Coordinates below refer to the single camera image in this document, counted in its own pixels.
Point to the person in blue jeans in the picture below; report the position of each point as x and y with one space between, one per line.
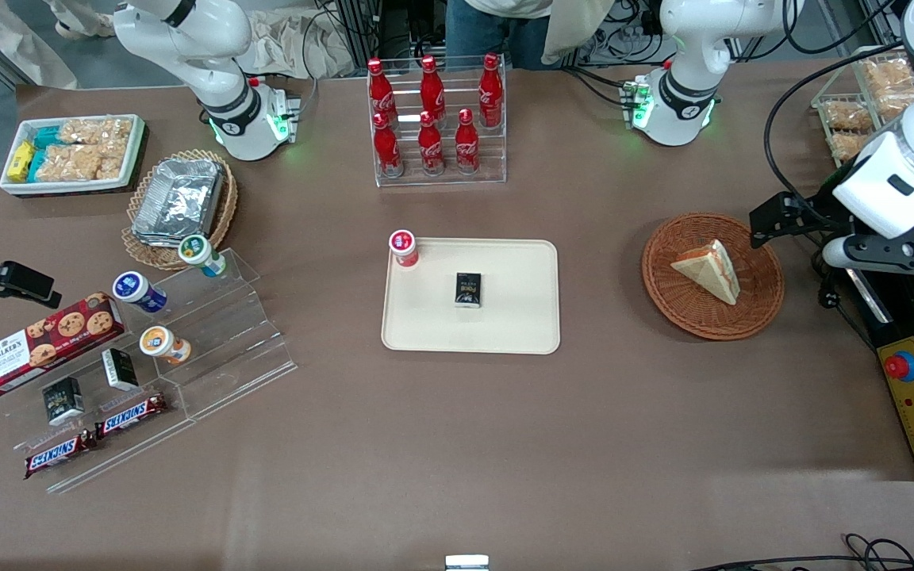
489 36

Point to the clear bag puffed snack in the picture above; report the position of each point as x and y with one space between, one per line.
96 129
113 161
68 162

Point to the clear acrylic bottle rack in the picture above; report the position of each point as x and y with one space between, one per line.
441 181

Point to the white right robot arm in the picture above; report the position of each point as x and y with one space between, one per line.
219 47

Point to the beige plastic tray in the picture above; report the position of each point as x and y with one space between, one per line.
516 317

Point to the red-lid small bottle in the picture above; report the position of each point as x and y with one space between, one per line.
403 246

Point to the Snickers chocolate bar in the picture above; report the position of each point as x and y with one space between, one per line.
132 415
60 454

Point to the teal snack packet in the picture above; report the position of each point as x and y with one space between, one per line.
46 137
37 164

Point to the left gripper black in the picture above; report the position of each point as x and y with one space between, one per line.
820 216

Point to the brown round wicker basket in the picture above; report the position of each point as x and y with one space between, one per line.
683 311

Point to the triangular sandwich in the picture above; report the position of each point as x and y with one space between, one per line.
709 270

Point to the orange-lid small bottle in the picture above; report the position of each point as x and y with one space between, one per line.
157 342

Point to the small silver edge device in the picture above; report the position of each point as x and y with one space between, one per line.
466 563

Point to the small black white box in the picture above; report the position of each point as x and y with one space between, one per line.
63 402
120 369

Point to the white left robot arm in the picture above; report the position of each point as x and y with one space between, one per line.
703 40

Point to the light oval wicker basket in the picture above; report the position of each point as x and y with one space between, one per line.
144 254

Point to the crumpled beige cloth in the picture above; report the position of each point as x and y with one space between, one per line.
290 44

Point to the clear acrylic stepped stand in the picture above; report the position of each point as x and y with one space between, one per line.
235 349

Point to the blue-lid small bottle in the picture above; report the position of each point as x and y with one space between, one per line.
133 287

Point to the stack of foil trays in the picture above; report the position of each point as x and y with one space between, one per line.
179 202

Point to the bagged fried snack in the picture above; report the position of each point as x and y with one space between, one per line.
847 146
897 101
887 73
847 116

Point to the red cola bottle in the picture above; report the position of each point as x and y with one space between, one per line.
490 91
466 145
382 91
386 149
432 87
430 147

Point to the small black box gold print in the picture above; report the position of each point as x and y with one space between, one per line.
468 290

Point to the white rectangular snack tray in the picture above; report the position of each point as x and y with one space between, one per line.
68 185

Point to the black metal appliance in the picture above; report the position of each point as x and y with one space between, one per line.
913 313

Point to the yellow snack packet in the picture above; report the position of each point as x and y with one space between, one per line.
21 161

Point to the red Walkers cookie box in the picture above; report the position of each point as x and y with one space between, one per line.
36 353

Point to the green-lid small bottle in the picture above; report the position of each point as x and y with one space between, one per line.
197 251

